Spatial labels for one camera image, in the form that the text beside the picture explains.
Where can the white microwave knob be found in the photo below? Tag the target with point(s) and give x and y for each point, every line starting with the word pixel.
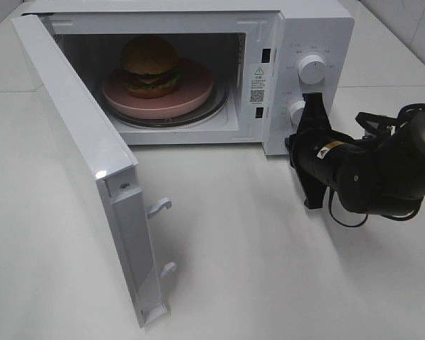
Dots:
pixel 311 68
pixel 296 111

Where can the burger with sesame bun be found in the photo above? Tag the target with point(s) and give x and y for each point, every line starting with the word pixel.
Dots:
pixel 151 67

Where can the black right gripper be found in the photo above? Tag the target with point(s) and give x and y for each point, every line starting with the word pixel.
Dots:
pixel 315 155

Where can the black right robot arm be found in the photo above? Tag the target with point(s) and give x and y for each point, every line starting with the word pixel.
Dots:
pixel 381 174

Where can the white microwave door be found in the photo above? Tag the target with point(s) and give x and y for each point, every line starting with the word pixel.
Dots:
pixel 100 164

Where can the white microwave oven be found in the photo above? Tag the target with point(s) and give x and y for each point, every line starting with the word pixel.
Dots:
pixel 251 47

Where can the glass microwave turntable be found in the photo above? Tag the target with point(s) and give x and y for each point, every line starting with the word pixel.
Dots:
pixel 215 102

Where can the pink round plate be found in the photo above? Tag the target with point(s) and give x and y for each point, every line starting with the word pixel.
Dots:
pixel 189 89

